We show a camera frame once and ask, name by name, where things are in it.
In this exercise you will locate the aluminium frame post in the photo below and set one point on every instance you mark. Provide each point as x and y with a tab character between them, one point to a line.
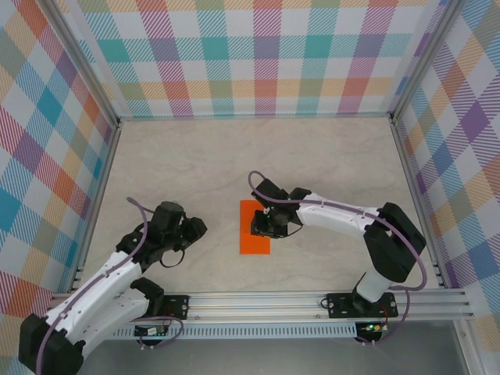
424	58
86	62

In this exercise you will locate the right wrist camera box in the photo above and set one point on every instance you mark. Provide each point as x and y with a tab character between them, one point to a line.
266	211

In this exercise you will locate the aluminium frame leg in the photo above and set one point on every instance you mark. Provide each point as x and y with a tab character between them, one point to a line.
468	351

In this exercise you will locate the aluminium table edge rail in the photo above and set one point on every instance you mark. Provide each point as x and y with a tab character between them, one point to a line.
411	176
254	116
97	195

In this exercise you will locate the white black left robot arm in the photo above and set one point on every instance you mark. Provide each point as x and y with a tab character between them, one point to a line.
97	289

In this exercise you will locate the wide aluminium mounting rail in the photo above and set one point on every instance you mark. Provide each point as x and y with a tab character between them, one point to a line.
254	306

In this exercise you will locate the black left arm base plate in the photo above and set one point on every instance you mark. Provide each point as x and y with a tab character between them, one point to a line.
177	306

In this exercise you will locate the orange paper sheet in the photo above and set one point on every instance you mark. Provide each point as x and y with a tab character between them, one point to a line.
254	246

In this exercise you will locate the small green circuit board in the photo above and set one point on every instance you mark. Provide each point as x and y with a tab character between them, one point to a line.
150	331
373	327

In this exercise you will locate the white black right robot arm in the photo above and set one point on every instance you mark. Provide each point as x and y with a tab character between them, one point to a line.
336	218

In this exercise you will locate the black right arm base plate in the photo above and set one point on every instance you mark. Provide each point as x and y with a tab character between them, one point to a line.
340	305

